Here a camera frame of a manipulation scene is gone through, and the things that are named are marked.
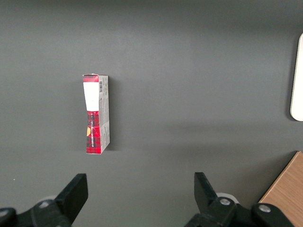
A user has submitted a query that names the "beige plastic tray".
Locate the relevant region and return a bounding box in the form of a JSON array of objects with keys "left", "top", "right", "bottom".
[{"left": 290, "top": 32, "right": 303, "bottom": 122}]

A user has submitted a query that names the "red plaid cardboard box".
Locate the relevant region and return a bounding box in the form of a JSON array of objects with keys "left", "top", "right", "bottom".
[{"left": 82, "top": 73, "right": 111, "bottom": 155}]

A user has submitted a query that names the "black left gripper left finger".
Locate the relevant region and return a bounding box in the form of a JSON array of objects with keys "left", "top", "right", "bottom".
[{"left": 0, "top": 173, "right": 89, "bottom": 227}]

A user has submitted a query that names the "wooden drawer cabinet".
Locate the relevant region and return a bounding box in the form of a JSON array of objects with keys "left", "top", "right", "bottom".
[{"left": 258, "top": 151, "right": 303, "bottom": 227}]

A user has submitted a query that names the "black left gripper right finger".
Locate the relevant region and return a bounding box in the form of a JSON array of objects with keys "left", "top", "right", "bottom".
[{"left": 184, "top": 172, "right": 294, "bottom": 227}]

